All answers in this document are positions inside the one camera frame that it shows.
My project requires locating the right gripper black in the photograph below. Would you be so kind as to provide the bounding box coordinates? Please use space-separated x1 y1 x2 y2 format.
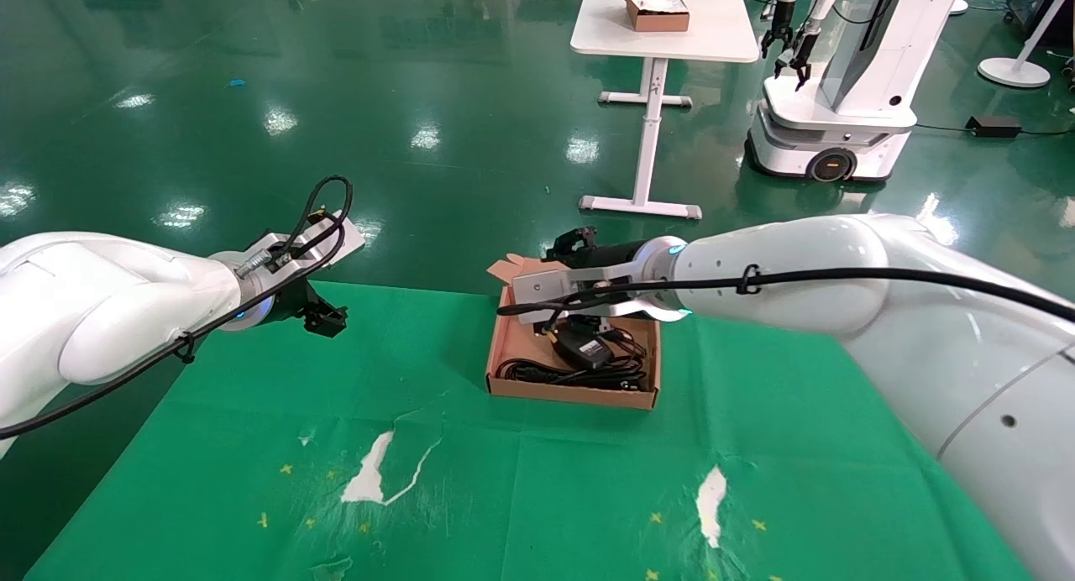
543 226 666 340

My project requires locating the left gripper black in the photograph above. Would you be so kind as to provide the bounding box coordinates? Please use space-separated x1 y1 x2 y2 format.
267 276 350 339

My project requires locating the black wired computer mouse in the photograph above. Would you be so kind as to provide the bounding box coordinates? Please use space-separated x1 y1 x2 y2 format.
537 325 653 389

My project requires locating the black power cord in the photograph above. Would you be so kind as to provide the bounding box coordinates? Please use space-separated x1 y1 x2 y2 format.
495 356 649 391

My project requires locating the open brown cardboard box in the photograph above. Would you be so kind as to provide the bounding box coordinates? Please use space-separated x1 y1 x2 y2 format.
485 256 678 411

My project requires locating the small brown cardboard box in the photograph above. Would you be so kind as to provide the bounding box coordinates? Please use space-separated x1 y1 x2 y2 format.
606 0 691 34

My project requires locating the green table cloth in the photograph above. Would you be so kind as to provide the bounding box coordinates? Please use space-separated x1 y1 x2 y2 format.
25 278 1036 581

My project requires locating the white standing desk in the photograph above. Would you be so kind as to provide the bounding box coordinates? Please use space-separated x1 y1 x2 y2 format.
570 0 762 222

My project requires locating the black gripper of white robot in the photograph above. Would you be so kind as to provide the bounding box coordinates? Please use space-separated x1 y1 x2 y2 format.
773 18 821 92
760 0 796 60

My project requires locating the white wheeled robot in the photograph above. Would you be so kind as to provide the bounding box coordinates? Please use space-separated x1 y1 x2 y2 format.
745 0 968 184

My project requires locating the white round-base stand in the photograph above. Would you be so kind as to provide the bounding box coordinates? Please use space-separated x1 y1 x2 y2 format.
978 0 1075 90

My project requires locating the black cabinet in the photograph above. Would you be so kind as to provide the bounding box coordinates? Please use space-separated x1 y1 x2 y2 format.
1006 0 1075 38

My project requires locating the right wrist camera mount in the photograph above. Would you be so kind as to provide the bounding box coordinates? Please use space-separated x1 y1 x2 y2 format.
511 257 666 323

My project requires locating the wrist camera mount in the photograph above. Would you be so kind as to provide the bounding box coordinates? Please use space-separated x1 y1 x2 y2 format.
239 209 367 282
511 257 666 323

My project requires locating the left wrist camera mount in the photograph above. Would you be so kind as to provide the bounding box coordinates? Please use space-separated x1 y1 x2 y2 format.
239 209 367 282

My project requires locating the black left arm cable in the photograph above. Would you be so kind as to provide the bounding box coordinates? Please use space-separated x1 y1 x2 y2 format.
0 175 354 442

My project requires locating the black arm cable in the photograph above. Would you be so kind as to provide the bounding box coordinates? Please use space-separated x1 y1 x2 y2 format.
0 175 354 442
496 265 1075 339

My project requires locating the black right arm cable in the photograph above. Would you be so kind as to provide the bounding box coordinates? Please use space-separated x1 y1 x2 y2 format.
496 265 1075 339

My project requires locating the black power adapter with cord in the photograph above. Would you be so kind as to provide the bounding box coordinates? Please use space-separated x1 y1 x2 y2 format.
914 114 1075 141

